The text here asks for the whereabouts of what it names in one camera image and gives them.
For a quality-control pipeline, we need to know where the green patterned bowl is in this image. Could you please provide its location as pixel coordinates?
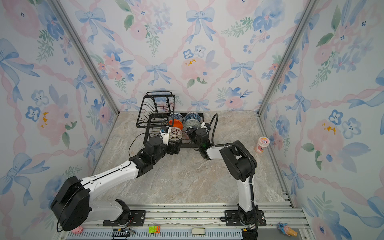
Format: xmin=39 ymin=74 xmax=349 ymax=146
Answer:
xmin=183 ymin=119 xmax=201 ymax=132

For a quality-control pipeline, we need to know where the blue triangle pattern bowl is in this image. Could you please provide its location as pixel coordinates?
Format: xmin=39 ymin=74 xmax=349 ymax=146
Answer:
xmin=184 ymin=112 xmax=201 ymax=122

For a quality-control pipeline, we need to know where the white brown lattice bowl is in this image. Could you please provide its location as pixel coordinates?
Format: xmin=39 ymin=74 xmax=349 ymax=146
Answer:
xmin=169 ymin=127 xmax=183 ymax=141

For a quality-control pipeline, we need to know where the orange plastic bowl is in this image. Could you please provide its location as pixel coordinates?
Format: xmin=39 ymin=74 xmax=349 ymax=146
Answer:
xmin=169 ymin=119 xmax=184 ymax=131

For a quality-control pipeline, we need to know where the blue floral bowl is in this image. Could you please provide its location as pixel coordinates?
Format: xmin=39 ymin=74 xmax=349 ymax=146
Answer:
xmin=168 ymin=113 xmax=184 ymax=123

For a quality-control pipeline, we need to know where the black wire dish rack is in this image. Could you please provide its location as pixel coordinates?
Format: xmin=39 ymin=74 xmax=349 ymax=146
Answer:
xmin=136 ymin=91 xmax=187 ymax=143

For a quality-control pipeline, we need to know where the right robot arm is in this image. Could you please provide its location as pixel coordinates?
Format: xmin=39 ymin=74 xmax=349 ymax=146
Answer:
xmin=187 ymin=128 xmax=262 ymax=227

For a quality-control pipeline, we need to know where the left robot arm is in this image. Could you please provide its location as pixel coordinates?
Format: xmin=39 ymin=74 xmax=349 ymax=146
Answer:
xmin=51 ymin=136 xmax=182 ymax=232

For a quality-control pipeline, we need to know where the pink yogurt cup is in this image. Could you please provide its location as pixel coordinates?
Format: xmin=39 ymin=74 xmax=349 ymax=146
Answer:
xmin=255 ymin=137 xmax=270 ymax=154

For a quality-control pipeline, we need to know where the green orange small block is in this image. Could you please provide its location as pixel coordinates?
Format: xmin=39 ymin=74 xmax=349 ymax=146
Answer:
xmin=149 ymin=226 xmax=161 ymax=234

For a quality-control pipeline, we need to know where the white small eraser block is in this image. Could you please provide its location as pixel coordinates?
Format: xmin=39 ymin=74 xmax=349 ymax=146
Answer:
xmin=191 ymin=228 xmax=206 ymax=236

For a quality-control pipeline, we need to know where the pink toy pig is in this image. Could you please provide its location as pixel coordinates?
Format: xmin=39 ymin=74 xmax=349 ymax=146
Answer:
xmin=72 ymin=226 xmax=84 ymax=235

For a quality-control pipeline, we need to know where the ice cream cone toy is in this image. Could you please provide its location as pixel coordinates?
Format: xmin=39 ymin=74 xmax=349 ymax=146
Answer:
xmin=278 ymin=223 xmax=298 ymax=237

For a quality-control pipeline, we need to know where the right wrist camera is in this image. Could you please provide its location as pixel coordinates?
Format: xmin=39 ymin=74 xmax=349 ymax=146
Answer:
xmin=201 ymin=123 xmax=211 ymax=132

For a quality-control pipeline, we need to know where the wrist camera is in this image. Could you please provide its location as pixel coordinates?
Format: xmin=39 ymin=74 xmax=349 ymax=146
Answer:
xmin=201 ymin=123 xmax=211 ymax=132
xmin=159 ymin=126 xmax=171 ymax=146

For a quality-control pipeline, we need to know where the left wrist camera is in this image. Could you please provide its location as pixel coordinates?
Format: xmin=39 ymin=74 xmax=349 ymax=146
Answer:
xmin=159 ymin=126 xmax=171 ymax=146

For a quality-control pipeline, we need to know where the aluminium corner post left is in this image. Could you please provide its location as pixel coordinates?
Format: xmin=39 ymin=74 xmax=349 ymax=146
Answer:
xmin=48 ymin=0 xmax=120 ymax=115

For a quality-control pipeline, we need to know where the aluminium corner post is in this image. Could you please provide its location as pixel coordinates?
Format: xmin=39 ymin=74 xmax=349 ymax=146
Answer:
xmin=48 ymin=0 xmax=120 ymax=115
xmin=257 ymin=0 xmax=318 ymax=118

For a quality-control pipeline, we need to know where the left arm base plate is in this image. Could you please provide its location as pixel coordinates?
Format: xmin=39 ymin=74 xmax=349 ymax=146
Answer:
xmin=103 ymin=210 xmax=147 ymax=227

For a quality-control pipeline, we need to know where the aluminium front rail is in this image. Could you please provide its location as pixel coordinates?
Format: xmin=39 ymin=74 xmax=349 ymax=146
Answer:
xmin=58 ymin=201 xmax=315 ymax=240

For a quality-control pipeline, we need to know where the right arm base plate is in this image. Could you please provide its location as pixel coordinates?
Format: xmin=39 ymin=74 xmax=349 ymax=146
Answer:
xmin=220 ymin=210 xmax=267 ymax=227

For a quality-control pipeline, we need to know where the aluminium corner post right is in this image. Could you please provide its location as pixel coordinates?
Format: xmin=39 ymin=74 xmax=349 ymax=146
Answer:
xmin=257 ymin=0 xmax=318 ymax=118

